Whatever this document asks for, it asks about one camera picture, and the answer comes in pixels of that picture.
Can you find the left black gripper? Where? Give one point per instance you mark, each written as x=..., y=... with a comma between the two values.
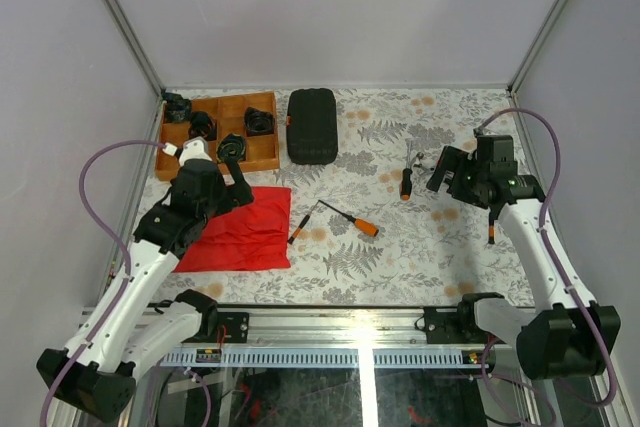
x=241, y=190

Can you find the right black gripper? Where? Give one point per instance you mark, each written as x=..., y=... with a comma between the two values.
x=454, y=160

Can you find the black orange grip screwdriver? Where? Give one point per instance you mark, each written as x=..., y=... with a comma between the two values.
x=406, y=184

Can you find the black plastic tool case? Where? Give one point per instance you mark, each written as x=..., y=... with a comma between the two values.
x=311, y=127

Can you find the large orange handle screwdriver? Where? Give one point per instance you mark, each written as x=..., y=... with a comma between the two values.
x=363, y=226

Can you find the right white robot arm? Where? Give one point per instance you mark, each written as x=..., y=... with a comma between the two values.
x=569, y=334

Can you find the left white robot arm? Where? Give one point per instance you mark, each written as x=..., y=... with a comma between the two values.
x=98, y=369

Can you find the red cloth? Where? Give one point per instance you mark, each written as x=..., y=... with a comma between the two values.
x=250, y=238

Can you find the small hammer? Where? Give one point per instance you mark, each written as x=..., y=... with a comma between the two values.
x=416, y=162

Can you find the rolled black yellow tape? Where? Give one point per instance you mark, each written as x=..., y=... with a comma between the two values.
x=233, y=147

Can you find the thin screwdriver right side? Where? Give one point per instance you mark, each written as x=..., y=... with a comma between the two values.
x=491, y=228

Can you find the small precision screwdriver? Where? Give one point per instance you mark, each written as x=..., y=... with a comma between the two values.
x=299, y=228

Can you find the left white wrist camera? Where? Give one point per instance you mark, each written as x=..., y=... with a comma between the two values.
x=192, y=149

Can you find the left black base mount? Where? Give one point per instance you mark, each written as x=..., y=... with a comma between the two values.
x=231, y=328

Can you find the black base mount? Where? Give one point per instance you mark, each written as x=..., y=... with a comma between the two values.
x=231, y=328
x=444, y=327

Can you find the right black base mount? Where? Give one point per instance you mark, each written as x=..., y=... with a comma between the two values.
x=444, y=327

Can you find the aluminium front rail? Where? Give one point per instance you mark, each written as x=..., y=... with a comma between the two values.
x=272, y=326

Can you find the white slotted cable duct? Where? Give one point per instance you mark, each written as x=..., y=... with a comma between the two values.
x=395, y=358

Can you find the left aluminium corner post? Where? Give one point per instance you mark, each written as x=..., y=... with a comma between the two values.
x=126, y=30

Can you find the aluminium corner post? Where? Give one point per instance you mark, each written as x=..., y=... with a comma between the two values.
x=537, y=45
x=126, y=30

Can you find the right aluminium corner post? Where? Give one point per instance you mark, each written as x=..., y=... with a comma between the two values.
x=537, y=45

